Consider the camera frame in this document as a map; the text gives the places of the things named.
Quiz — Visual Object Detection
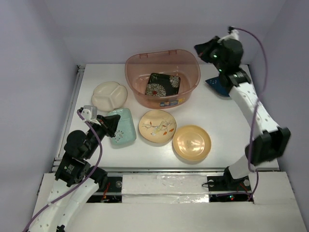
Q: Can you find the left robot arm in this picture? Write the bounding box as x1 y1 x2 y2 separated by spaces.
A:
24 107 120 232

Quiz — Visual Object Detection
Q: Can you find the light teal divided tray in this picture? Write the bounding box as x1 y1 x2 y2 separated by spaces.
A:
107 108 137 146

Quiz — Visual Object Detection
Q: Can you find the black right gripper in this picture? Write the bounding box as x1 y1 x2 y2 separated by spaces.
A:
197 36 227 72

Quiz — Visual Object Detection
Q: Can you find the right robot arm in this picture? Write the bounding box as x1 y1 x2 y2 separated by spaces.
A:
194 36 291 190

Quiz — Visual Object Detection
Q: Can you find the black floral square plate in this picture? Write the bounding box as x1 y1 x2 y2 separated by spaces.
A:
145 73 181 97

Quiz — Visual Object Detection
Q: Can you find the dark blue leaf-shaped dish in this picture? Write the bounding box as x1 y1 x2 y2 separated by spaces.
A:
205 76 229 97

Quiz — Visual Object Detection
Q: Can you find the blue yellow bin label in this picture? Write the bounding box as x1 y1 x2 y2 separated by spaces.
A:
159 98 185 107

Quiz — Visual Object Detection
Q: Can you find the beige bird-painted plate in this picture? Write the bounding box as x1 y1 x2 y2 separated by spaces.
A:
139 110 177 144

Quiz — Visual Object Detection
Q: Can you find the pink translucent plastic bin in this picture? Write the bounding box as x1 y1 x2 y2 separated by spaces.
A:
125 49 200 109

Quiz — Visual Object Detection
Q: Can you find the orange round bear plate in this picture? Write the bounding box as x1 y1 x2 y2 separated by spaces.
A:
172 125 211 162

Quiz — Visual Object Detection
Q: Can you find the aluminium frame rail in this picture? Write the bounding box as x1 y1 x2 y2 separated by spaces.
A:
50 64 85 173

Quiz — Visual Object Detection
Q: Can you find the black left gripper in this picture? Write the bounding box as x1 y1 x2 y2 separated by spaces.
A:
84 114 121 158

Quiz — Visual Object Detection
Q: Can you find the cream three-section plate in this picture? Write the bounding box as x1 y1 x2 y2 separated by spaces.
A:
91 81 127 112

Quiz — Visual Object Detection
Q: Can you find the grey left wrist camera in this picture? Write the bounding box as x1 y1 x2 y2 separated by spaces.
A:
81 105 97 122

